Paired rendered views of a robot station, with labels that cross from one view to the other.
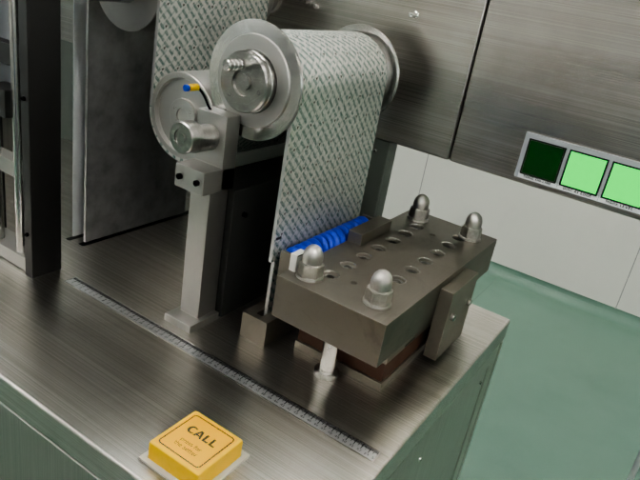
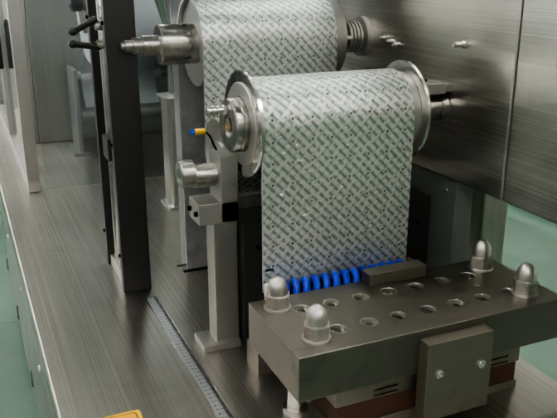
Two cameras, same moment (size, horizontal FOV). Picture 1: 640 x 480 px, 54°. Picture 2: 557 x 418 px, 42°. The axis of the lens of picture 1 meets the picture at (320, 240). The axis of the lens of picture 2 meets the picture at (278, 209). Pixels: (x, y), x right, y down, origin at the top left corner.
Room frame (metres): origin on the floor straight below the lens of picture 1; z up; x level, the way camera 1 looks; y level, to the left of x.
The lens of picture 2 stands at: (0.03, -0.51, 1.46)
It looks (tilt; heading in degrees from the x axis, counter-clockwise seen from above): 19 degrees down; 37
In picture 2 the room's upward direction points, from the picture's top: straight up
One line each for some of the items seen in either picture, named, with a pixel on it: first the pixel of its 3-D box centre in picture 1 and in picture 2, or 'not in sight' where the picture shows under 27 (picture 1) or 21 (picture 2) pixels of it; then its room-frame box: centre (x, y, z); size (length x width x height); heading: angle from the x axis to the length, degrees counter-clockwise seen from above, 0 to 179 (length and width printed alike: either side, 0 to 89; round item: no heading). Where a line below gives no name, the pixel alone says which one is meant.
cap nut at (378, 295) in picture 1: (380, 286); (317, 321); (0.68, -0.08, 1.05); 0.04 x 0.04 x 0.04
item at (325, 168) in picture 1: (328, 182); (338, 219); (0.87, 0.00, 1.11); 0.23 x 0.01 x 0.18; 150
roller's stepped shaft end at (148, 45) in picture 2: not in sight; (139, 46); (0.85, 0.37, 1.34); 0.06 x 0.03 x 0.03; 150
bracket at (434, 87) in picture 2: not in sight; (428, 85); (1.05, -0.03, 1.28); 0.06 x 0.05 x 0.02; 150
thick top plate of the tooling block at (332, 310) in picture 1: (397, 271); (406, 319); (0.85, -0.12, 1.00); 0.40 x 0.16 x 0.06; 150
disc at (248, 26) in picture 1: (253, 81); (243, 123); (0.79, 0.12, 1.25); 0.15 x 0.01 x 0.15; 60
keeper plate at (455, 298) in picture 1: (452, 313); (455, 373); (0.81, -0.21, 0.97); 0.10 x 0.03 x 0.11; 150
